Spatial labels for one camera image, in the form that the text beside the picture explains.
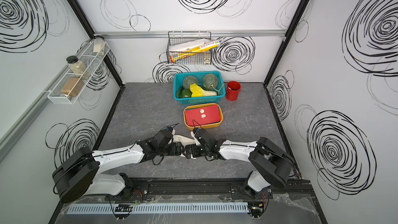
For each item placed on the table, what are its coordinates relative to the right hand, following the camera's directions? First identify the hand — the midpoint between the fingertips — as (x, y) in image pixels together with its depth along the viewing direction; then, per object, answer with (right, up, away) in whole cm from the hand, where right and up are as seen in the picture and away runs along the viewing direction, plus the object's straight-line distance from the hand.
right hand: (188, 153), depth 83 cm
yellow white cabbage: (+4, +35, +20) cm, 40 cm away
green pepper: (-4, +34, +21) cm, 40 cm away
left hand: (-5, +1, +2) cm, 6 cm away
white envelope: (-3, +6, +5) cm, 8 cm away
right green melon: (+13, +43, +25) cm, 52 cm away
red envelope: (+7, +19, +13) cm, 24 cm away
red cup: (+28, +35, +22) cm, 50 cm away
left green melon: (-2, +42, +25) cm, 49 cm away
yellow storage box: (+19, +18, +13) cm, 29 cm away
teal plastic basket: (-11, +39, +30) cm, 50 cm away
